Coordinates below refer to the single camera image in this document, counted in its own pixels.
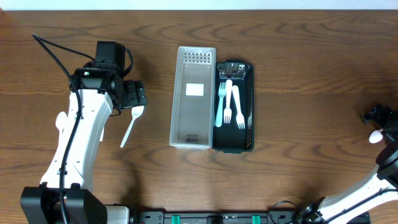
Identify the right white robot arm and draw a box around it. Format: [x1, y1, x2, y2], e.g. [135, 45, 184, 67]
[295, 104, 397, 223]

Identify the right black cable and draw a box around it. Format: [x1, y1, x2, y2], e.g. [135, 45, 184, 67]
[323, 186, 398, 224]

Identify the black perforated plastic basket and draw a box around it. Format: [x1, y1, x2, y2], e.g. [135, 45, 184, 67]
[212, 59, 255, 154]

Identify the grey perforated plastic basket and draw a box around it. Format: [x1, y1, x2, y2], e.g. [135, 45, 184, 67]
[169, 46, 216, 150]

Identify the mint green plastic fork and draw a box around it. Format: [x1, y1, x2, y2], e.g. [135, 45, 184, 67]
[215, 82, 226, 128]

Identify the left black cable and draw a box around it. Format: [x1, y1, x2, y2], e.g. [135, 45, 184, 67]
[31, 33, 96, 224]

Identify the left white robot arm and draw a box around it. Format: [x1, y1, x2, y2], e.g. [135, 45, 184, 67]
[20, 41, 147, 223]

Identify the white plastic fork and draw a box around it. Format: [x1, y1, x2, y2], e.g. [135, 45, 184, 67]
[232, 85, 245, 129]
[224, 80, 233, 124]

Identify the white plastic spoon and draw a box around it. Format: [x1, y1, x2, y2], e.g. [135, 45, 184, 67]
[99, 126, 104, 142]
[55, 111, 67, 135]
[369, 129, 384, 144]
[120, 106, 144, 148]

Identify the white paper label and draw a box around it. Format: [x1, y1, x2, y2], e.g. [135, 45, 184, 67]
[185, 83, 205, 96]

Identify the black cable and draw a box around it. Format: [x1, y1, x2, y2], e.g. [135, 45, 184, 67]
[323, 186, 398, 224]
[31, 33, 96, 224]

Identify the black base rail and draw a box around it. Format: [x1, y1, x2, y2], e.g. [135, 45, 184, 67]
[136, 210, 372, 224]

